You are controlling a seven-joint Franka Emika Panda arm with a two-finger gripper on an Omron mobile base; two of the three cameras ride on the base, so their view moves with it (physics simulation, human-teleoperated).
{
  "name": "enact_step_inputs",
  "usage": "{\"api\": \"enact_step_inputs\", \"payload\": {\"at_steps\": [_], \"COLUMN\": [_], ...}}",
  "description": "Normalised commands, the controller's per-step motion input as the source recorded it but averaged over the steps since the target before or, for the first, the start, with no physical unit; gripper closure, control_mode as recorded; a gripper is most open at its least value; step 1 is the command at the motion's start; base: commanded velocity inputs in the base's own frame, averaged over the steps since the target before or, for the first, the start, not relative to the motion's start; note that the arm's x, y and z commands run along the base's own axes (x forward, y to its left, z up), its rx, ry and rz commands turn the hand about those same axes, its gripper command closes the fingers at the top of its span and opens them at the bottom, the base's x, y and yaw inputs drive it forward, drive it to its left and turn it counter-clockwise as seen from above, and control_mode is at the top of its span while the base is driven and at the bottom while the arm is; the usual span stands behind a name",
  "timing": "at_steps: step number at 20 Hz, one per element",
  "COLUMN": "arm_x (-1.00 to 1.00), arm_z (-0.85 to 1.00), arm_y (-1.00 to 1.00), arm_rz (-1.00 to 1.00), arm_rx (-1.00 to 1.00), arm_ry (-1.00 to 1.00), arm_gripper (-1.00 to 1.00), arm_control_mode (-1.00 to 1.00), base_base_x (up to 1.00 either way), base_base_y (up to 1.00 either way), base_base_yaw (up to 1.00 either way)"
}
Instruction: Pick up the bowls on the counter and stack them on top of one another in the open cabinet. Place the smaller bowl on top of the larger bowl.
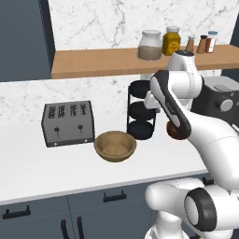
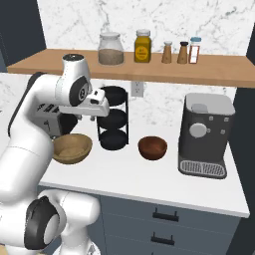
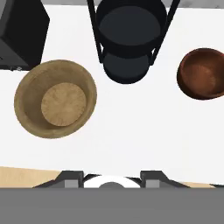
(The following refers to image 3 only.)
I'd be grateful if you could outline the black box appliance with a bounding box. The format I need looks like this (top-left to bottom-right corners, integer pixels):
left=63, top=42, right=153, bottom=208
left=0, top=0, right=51, bottom=72

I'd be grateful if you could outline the large tan wooden bowl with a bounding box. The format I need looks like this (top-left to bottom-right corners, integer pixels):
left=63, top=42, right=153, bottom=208
left=13, top=59, right=98, bottom=140

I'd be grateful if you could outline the black tiered wire stand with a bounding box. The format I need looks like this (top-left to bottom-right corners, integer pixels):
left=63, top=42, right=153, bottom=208
left=86, top=0, right=181, bottom=85

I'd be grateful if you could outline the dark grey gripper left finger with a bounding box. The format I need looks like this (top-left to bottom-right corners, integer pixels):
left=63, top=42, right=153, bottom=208
left=34, top=170, right=85, bottom=189

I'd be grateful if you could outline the white round object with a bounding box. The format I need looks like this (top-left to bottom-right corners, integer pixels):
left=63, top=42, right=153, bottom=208
left=83, top=175, right=142, bottom=189

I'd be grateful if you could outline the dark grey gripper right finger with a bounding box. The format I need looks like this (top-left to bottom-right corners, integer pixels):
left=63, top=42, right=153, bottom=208
left=140, top=170, right=187, bottom=189

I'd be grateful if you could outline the small reddish-brown bowl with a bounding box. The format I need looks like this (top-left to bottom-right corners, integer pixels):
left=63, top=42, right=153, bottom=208
left=176, top=47, right=224, bottom=101

